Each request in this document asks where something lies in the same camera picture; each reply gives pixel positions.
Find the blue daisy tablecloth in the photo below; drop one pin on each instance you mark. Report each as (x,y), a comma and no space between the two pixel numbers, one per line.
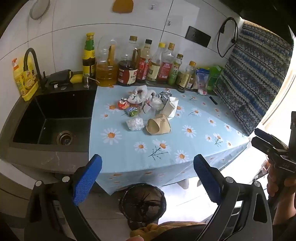
(143,139)

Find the yellow-capped cream label bottle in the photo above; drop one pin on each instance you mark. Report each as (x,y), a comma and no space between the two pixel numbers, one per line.
(153,69)

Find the black wall outlet panel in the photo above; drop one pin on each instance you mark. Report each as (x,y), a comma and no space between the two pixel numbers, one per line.
(198,36)

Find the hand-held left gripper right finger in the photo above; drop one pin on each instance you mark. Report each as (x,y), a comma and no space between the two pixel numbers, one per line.
(207,178)

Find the black-capped red label bottle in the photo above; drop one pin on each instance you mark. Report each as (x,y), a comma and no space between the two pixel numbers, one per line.
(143,67)

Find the yellow sponge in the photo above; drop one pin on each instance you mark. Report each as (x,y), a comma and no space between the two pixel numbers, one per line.
(76,78)

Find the red snack wrapper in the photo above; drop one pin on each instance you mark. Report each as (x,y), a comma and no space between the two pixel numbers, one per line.
(123,104)

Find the gold-capped red label bottle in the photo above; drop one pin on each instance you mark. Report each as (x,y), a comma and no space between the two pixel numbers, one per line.
(165,69)

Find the orange wall hanging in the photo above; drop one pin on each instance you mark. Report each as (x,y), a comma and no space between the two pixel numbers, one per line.
(123,6)

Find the crumpled clear plastic wrapper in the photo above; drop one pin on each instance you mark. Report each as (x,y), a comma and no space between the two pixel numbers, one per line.
(135,124)

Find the large white crumpled cloth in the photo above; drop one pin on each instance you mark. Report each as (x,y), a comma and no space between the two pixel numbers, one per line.
(138,93)

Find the black faucet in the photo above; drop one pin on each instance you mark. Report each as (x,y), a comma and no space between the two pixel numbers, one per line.
(34,62)

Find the small white round packet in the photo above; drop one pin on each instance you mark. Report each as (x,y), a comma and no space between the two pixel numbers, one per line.
(202,92)

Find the bin with black bag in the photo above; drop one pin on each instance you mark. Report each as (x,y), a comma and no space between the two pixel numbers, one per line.
(142,204)

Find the green bag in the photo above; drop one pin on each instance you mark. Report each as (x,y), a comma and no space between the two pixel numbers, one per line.
(214,74)

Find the person's right forearm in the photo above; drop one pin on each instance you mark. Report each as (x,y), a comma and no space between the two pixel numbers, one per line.
(285,215)

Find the brown paper cup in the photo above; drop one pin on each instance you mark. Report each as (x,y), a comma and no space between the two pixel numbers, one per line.
(158,126)

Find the blue patterned cloth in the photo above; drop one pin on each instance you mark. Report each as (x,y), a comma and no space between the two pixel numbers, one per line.
(254,76)

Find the black sink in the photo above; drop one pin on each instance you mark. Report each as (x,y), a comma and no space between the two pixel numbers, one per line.
(53,115)

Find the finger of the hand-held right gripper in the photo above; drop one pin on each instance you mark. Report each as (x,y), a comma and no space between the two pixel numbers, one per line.
(263,143)
(262,132)

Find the small gold-capped bottle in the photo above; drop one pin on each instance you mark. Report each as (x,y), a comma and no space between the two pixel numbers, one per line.
(185,78)

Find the green and red plastic wrapper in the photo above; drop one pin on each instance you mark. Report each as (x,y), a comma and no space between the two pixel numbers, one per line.
(133,111)

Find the yellow dish soap bottle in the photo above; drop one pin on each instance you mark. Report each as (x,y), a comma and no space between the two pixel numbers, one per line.
(24,81)

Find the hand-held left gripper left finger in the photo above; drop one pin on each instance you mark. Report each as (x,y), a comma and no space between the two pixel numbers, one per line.
(86,180)

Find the person's right hand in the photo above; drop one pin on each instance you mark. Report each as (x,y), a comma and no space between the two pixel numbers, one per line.
(271,187)

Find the large cooking oil jug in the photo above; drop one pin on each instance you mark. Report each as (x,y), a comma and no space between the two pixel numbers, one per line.
(106,74)

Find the hanging metal strainer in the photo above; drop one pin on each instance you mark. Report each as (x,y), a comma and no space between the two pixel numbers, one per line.
(39,9)

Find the black folded cloth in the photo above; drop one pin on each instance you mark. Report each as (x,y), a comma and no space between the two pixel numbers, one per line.
(59,77)

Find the yellow fuzzy clothing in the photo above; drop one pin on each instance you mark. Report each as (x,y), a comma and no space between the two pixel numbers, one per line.
(166,228)

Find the dark vinegar jug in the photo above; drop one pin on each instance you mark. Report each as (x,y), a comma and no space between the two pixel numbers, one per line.
(126,74)

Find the silver foil bag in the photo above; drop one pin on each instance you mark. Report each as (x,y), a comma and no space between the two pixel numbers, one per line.
(165,96)

